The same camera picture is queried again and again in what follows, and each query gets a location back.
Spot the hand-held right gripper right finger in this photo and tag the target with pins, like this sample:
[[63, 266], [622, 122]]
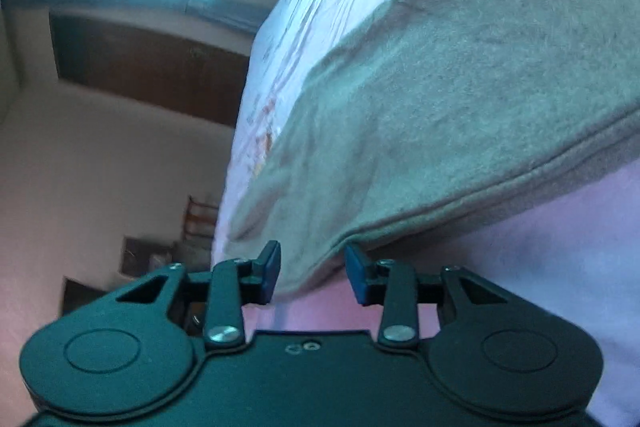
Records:
[[356, 272]]

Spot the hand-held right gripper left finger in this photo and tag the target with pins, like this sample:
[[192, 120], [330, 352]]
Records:
[[267, 272]]

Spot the grey knit pants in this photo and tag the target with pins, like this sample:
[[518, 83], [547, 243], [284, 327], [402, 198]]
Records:
[[425, 107]]

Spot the wooden chair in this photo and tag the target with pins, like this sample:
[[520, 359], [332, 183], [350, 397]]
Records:
[[200, 222]]

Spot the dark low cabinet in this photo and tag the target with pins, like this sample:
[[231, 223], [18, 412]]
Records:
[[100, 292]]

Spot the bed with pink floral sheet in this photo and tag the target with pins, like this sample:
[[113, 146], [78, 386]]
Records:
[[525, 257]]

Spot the brown wooden door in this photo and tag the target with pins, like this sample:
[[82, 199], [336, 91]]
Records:
[[150, 67]]

